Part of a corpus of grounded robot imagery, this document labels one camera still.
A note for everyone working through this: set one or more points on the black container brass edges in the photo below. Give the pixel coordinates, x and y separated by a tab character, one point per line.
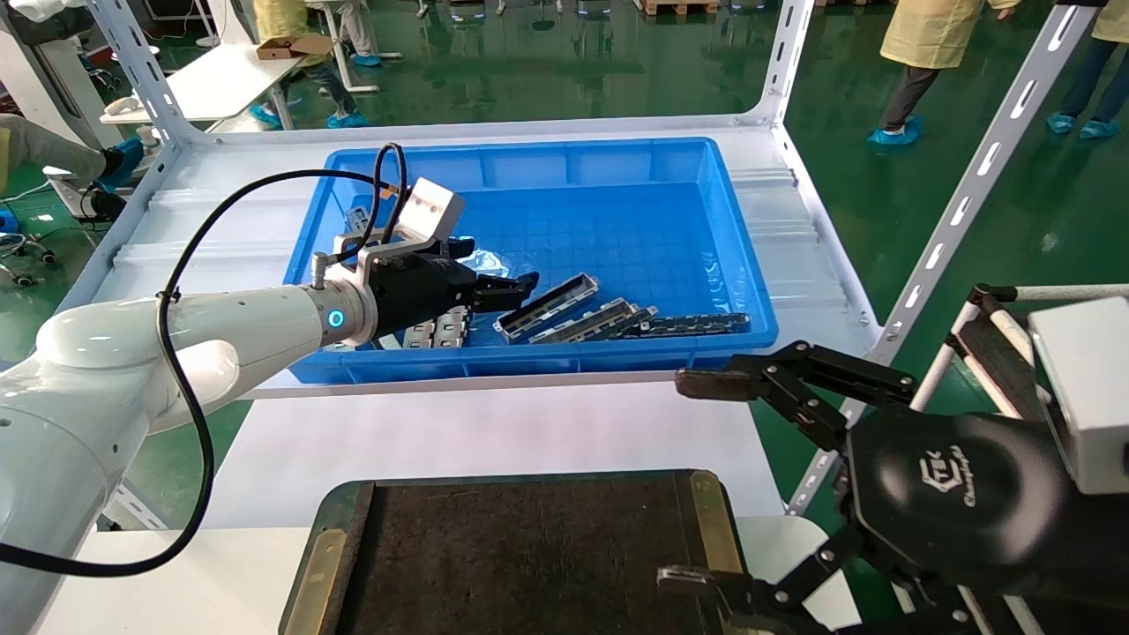
520	564

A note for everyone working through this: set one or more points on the silver channel metal part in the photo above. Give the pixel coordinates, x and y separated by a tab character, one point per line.
547	309
593	321
639	317

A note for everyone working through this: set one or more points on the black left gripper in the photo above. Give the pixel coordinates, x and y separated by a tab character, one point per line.
414	291

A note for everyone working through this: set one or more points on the flat grey slotted plate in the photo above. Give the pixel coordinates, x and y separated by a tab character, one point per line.
420	336
452	329

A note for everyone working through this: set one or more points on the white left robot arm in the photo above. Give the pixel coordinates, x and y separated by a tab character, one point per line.
132	353

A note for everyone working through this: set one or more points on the white tube frame black padding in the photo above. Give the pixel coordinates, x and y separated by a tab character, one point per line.
1058	292

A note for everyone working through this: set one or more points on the large blue plastic bin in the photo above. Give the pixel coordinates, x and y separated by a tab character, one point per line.
617	229

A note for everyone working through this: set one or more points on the grey slotted metal part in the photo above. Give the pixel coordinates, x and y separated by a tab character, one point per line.
357	219

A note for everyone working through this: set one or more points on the person yellow coat grey trousers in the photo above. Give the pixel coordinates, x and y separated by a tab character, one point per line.
282	18

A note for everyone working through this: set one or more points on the white desk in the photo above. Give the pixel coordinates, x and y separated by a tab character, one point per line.
220	79

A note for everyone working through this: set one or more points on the long dark slotted part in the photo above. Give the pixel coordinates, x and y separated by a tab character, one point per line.
697	324

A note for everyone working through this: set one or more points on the grey metal shelf rack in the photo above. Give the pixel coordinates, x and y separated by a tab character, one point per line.
794	225

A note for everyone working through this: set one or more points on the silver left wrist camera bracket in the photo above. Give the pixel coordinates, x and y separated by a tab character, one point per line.
428	212

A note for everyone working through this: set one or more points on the standing person black trousers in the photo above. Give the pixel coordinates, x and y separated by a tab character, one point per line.
935	35

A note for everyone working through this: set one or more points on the standing person blue jeans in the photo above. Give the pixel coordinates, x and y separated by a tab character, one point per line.
1113	18

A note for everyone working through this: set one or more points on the person light grey trousers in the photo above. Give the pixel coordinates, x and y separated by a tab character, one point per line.
357	31

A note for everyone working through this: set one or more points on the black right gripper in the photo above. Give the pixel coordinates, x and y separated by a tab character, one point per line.
961	494

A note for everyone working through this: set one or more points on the clear plastic bag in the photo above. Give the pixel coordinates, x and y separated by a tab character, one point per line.
489	262

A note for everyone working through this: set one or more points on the flat open cardboard box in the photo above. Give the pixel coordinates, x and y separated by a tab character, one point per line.
295	46

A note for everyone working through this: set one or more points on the wooden pallet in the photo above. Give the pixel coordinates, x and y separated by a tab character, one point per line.
679	7

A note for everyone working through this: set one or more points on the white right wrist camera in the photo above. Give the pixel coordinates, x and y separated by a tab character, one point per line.
1089	397

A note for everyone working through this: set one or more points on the small white device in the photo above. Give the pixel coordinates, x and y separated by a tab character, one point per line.
123	104

